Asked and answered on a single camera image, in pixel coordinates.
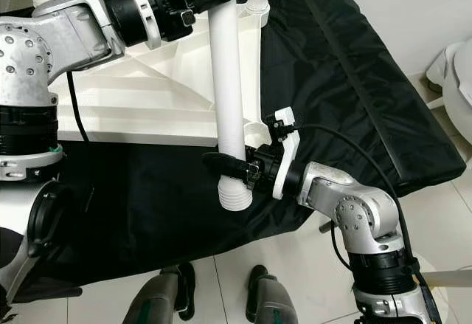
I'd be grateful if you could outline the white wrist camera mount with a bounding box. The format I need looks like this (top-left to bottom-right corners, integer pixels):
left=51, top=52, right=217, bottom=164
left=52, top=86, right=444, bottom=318
left=118, top=0, right=163, bottom=50
left=265, top=108, right=301, bottom=199

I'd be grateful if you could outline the white plastic children table top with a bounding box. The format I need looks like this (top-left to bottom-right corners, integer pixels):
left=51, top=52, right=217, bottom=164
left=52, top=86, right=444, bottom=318
left=0, top=0, right=277, bottom=148

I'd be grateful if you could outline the white round bar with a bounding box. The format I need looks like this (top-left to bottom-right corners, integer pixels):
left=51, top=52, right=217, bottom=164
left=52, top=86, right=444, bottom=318
left=417, top=269, right=472, bottom=289

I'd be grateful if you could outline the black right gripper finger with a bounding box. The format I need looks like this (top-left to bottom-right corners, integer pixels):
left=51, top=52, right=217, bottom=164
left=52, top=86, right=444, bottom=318
left=201, top=152, right=255, bottom=177

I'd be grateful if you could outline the yellow crumpled cloth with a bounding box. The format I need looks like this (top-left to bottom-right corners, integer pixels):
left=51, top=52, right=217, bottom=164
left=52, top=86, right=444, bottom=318
left=417, top=283, right=440, bottom=317

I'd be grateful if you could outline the black table cloth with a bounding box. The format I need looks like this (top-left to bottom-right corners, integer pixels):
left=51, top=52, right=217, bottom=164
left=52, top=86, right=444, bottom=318
left=0, top=0, right=458, bottom=303

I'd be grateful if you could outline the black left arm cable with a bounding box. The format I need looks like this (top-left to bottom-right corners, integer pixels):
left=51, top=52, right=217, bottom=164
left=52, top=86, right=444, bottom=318
left=65, top=69, right=93, bottom=144

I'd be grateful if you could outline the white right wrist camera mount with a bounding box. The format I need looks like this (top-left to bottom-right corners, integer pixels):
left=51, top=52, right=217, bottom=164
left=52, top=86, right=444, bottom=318
left=265, top=108, right=301, bottom=199

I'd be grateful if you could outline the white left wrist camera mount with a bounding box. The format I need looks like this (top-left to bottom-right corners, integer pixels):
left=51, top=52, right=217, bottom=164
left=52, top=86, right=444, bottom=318
left=118, top=0, right=163, bottom=50

